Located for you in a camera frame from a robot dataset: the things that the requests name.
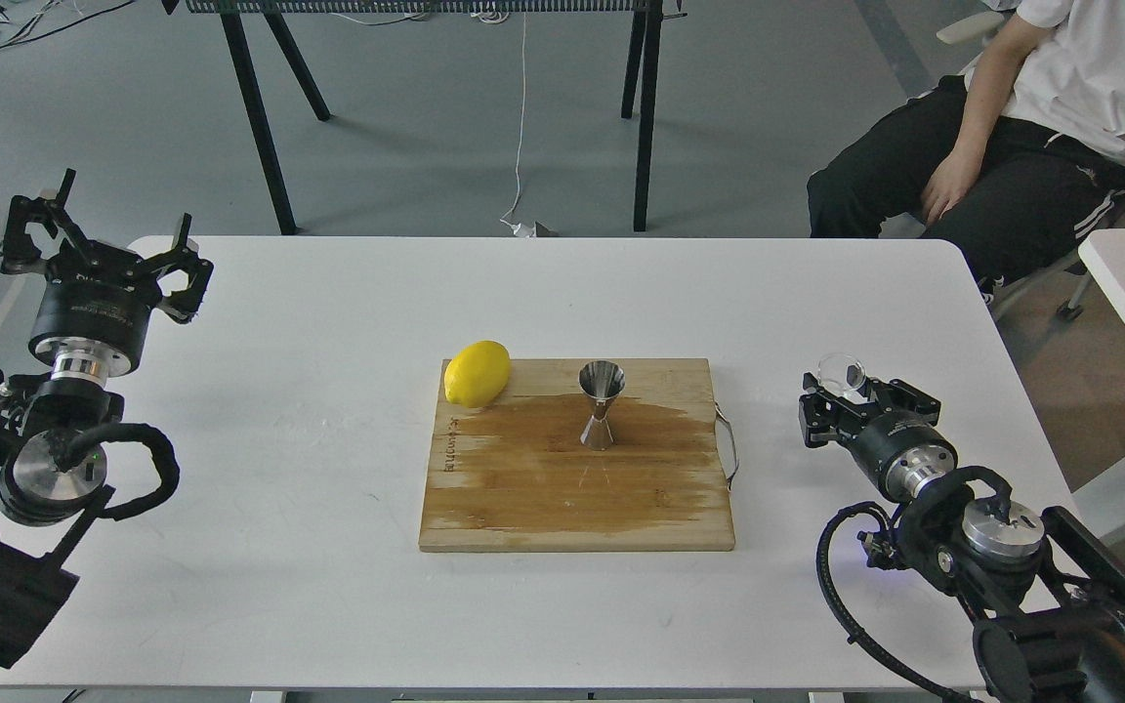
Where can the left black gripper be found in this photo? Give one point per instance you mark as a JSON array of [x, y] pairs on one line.
[[92, 317]]

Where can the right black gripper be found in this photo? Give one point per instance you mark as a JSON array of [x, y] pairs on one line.
[[892, 436]]

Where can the clear glass cup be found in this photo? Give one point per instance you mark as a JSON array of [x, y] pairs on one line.
[[843, 375]]

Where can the steel jigger measuring cup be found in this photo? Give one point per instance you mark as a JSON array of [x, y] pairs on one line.
[[602, 381]]

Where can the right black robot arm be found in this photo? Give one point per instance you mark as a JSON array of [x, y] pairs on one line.
[[1045, 597]]

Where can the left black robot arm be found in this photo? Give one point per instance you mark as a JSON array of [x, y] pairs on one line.
[[67, 457]]

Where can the person's right hand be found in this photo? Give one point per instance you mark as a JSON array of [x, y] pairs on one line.
[[951, 181]]

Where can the black metal rack table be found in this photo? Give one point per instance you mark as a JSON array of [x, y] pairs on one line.
[[359, 107]]

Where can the seated person white shirt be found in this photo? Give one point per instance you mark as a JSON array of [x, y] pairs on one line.
[[1047, 99]]

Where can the wooden cutting board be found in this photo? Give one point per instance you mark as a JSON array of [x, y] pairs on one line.
[[513, 476]]

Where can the yellow lemon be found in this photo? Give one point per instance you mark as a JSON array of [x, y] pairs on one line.
[[476, 375]]

